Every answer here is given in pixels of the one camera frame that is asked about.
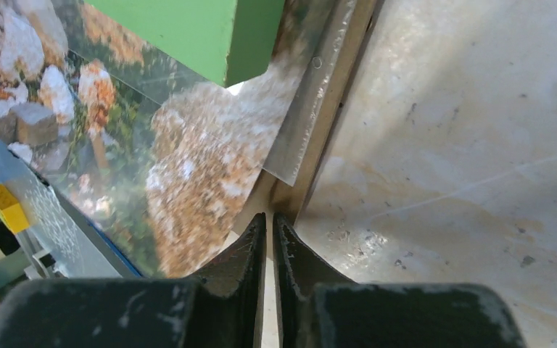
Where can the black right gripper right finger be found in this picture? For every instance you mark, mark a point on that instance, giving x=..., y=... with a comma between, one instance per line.
x=320, y=307

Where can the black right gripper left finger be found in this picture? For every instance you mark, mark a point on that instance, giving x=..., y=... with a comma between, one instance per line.
x=219, y=305

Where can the coastal landscape photo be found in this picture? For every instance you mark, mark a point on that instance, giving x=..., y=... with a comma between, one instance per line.
x=158, y=158

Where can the green wooden picture frame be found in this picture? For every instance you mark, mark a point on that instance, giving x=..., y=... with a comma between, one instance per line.
x=226, y=42

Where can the yellow toy brick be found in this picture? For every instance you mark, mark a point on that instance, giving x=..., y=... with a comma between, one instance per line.
x=11, y=212

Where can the clear glass pane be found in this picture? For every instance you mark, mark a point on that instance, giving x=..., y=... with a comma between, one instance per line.
x=287, y=153

